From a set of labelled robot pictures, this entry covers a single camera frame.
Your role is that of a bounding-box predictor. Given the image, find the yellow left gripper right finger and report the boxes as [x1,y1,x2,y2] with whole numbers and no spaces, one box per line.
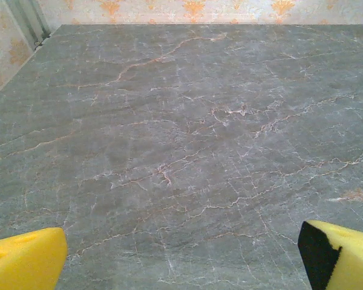
[298,219,363,290]

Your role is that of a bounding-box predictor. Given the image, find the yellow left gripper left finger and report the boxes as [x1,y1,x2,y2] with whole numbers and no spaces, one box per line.
[0,227,69,290]

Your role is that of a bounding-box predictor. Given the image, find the aluminium frame post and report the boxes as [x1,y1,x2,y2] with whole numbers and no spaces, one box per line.
[4,0,52,46]

